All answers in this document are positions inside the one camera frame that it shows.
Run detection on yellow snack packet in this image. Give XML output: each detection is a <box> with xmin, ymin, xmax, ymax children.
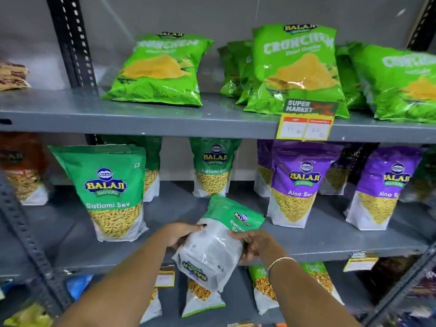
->
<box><xmin>3</xmin><ymin>302</ymin><xmax>54</xmax><ymax>327</ymax></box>

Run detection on purple white snack pouch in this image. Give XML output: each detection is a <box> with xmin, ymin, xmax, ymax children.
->
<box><xmin>253</xmin><ymin>139</ymin><xmax>275</xmax><ymax>198</ymax></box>
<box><xmin>344</xmin><ymin>146</ymin><xmax>425</xmax><ymax>231</ymax></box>
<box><xmin>320</xmin><ymin>143</ymin><xmax>363</xmax><ymax>196</ymax></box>
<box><xmin>267</xmin><ymin>140</ymin><xmax>345</xmax><ymax>229</ymax></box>

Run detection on person's right forearm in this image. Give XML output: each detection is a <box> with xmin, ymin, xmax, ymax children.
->
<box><xmin>260</xmin><ymin>249</ymin><xmax>362</xmax><ymax>327</ymax></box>

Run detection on large yellow black price tag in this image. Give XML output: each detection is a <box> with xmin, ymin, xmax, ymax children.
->
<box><xmin>276</xmin><ymin>98</ymin><xmax>340</xmax><ymax>142</ymax></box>

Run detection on person's left forearm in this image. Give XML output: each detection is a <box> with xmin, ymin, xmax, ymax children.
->
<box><xmin>55</xmin><ymin>228</ymin><xmax>171</xmax><ymax>327</ymax></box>

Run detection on grey metal shelf board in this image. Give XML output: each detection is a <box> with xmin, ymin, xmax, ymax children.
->
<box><xmin>0</xmin><ymin>180</ymin><xmax>436</xmax><ymax>274</ymax></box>
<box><xmin>140</xmin><ymin>260</ymin><xmax>375</xmax><ymax>327</ymax></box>
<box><xmin>0</xmin><ymin>86</ymin><xmax>436</xmax><ymax>145</ymax></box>

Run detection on orange white snack pouch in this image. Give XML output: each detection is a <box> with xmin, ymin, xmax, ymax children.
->
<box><xmin>0</xmin><ymin>132</ymin><xmax>50</xmax><ymax>206</ymax></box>

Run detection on small yellow price tag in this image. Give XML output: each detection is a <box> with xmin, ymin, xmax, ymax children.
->
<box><xmin>343</xmin><ymin>252</ymin><xmax>379</xmax><ymax>273</ymax></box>
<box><xmin>155</xmin><ymin>265</ymin><xmax>176</xmax><ymax>288</ymax></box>

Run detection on dark snack packets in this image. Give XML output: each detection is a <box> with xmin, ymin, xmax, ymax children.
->
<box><xmin>354</xmin><ymin>255</ymin><xmax>436</xmax><ymax>327</ymax></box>

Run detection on lime green chips bag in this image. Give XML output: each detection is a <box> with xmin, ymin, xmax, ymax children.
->
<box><xmin>100</xmin><ymin>31</ymin><xmax>215</xmax><ymax>108</ymax></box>
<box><xmin>217</xmin><ymin>46</ymin><xmax>243</xmax><ymax>99</ymax></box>
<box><xmin>347</xmin><ymin>42</ymin><xmax>436</xmax><ymax>124</ymax></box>
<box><xmin>335</xmin><ymin>44</ymin><xmax>369</xmax><ymax>111</ymax></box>
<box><xmin>243</xmin><ymin>24</ymin><xmax>351</xmax><ymax>119</ymax></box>
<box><xmin>227</xmin><ymin>40</ymin><xmax>255</xmax><ymax>106</ymax></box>

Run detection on person's left hand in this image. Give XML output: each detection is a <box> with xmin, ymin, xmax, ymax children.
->
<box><xmin>161</xmin><ymin>221</ymin><xmax>208</xmax><ymax>250</ymax></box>

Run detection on silver bracelet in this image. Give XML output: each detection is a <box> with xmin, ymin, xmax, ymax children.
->
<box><xmin>267</xmin><ymin>257</ymin><xmax>297</xmax><ymax>280</ymax></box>

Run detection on green white snack pouch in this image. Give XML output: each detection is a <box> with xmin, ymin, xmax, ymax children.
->
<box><xmin>49</xmin><ymin>144</ymin><xmax>149</xmax><ymax>242</ymax></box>
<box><xmin>99</xmin><ymin>134</ymin><xmax>163</xmax><ymax>203</ymax></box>
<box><xmin>172</xmin><ymin>195</ymin><xmax>266</xmax><ymax>293</ymax></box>
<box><xmin>189</xmin><ymin>137</ymin><xmax>243</xmax><ymax>198</ymax></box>

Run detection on person's right hand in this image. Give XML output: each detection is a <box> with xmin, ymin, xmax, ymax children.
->
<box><xmin>228</xmin><ymin>229</ymin><xmax>279</xmax><ymax>266</ymax></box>

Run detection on brown snack packets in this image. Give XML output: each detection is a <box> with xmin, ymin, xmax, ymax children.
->
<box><xmin>0</xmin><ymin>61</ymin><xmax>32</xmax><ymax>92</ymax></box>

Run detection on blue snack packet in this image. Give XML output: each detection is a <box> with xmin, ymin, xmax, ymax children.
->
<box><xmin>66</xmin><ymin>274</ymin><xmax>94</xmax><ymax>302</ymax></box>

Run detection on black slotted rack upright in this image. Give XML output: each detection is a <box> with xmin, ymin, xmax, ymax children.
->
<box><xmin>46</xmin><ymin>0</ymin><xmax>100</xmax><ymax>96</ymax></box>
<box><xmin>363</xmin><ymin>242</ymin><xmax>436</xmax><ymax>327</ymax></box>
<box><xmin>0</xmin><ymin>173</ymin><xmax>73</xmax><ymax>319</ymax></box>
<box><xmin>406</xmin><ymin>0</ymin><xmax>436</xmax><ymax>52</ymax></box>

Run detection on light green snack pouch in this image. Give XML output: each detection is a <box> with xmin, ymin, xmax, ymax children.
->
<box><xmin>140</xmin><ymin>287</ymin><xmax>163</xmax><ymax>325</ymax></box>
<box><xmin>181</xmin><ymin>278</ymin><xmax>226</xmax><ymax>319</ymax></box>
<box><xmin>300</xmin><ymin>262</ymin><xmax>345</xmax><ymax>306</ymax></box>
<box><xmin>248</xmin><ymin>265</ymin><xmax>280</xmax><ymax>316</ymax></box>

